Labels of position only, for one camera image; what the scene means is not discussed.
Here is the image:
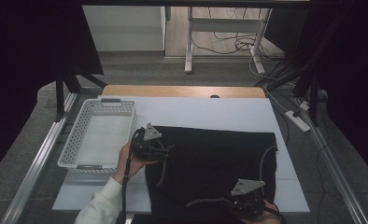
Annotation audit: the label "black floor cables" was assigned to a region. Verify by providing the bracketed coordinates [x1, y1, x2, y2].
[191, 31, 286, 63]

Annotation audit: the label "black curtain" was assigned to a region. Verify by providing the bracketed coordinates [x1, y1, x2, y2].
[264, 0, 368, 185]
[0, 0, 106, 181]

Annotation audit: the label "hand-held gripper black cable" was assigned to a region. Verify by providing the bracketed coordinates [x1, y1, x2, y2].
[120, 129, 143, 224]
[265, 202, 288, 224]

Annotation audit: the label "white cabinet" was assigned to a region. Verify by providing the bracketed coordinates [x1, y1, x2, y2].
[82, 5, 167, 52]

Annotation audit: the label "left hand-held gripper black cable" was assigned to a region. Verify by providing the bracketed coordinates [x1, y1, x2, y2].
[120, 129, 143, 224]

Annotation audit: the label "person's left hand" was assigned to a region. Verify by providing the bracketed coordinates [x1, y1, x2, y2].
[112, 142, 158, 185]

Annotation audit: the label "white perforated plastic basket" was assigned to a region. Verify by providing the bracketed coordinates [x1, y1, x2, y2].
[56, 98, 137, 174]

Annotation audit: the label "black knit vest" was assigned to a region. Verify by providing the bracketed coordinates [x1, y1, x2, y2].
[145, 125, 279, 224]

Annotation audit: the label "wooden table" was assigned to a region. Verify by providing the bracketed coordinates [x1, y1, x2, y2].
[101, 84, 266, 99]

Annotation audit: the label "aluminium rail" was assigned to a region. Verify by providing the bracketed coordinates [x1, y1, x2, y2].
[293, 97, 368, 224]
[0, 92, 78, 224]

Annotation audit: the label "person's right hand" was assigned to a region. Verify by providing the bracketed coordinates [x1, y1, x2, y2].
[239, 200, 283, 224]

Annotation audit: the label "white power strip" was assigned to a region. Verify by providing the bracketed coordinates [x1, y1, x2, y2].
[284, 110, 311, 133]

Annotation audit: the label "white desk frame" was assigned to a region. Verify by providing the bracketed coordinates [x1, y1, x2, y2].
[184, 7, 273, 75]

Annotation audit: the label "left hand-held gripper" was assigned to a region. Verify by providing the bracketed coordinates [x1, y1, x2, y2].
[131, 122, 174, 162]

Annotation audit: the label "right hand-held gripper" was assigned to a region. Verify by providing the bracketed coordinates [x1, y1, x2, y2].
[228, 178, 266, 220]

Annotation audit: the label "right hand-held gripper black cable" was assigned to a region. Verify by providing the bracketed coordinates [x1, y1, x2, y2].
[265, 202, 288, 224]

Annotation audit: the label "black metal stand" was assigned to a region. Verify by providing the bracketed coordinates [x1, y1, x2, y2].
[54, 63, 108, 122]
[292, 71, 320, 127]

